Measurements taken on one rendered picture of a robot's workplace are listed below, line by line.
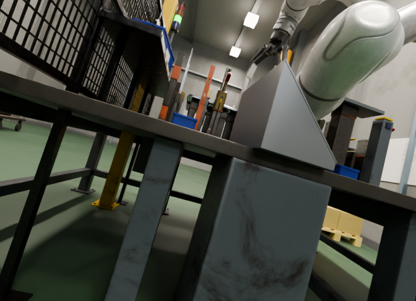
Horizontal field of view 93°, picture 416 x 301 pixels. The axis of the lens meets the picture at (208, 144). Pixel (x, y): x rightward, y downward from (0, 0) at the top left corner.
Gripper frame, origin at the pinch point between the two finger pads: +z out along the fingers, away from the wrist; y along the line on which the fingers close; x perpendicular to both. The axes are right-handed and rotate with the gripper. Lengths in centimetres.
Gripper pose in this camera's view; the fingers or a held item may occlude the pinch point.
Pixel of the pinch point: (259, 77)
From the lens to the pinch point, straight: 99.2
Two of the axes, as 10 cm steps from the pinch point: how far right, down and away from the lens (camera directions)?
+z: -4.3, 8.9, 1.6
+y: 5.3, 3.9, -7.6
